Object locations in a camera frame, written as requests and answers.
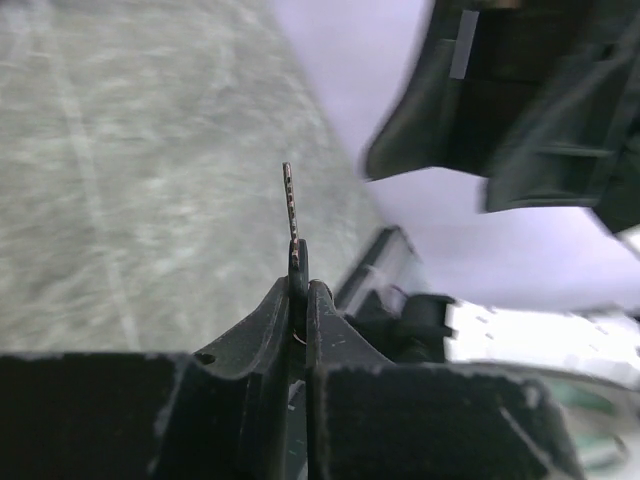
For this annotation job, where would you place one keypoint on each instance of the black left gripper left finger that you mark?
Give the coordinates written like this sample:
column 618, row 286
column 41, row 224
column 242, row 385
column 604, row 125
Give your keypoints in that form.
column 219, row 413

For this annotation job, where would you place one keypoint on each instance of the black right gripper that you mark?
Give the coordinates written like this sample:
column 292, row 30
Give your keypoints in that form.
column 540, row 98

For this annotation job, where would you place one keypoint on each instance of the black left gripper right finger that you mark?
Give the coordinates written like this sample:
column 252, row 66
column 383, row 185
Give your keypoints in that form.
column 369, row 418

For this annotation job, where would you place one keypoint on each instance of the black-headed keys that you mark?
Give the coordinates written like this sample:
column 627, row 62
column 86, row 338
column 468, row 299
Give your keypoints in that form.
column 298, row 273

